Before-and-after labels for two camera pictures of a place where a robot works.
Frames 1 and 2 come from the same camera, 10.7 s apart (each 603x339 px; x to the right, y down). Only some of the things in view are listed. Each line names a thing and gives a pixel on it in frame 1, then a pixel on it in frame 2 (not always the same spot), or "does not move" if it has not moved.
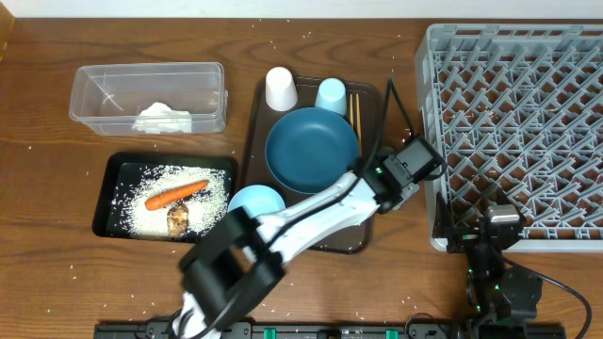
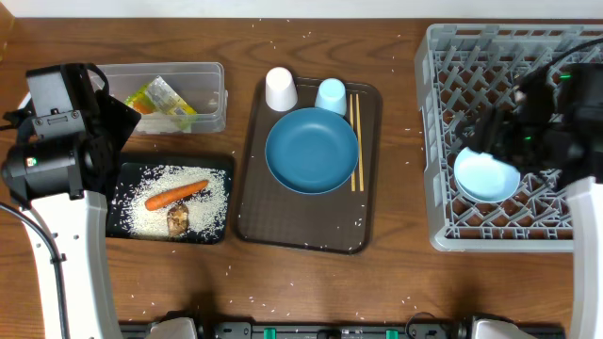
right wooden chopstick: x=358 y=124 does not move
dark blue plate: x=308 y=149 does not move
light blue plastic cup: x=332 y=94 does not move
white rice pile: x=206 y=209 does not move
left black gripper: x=382 y=158 to x=117 y=114
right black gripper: x=464 y=236 to x=489 y=128
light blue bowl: x=257 y=199 to x=485 y=178
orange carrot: x=175 y=194 does not move
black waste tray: x=162 y=198 does not move
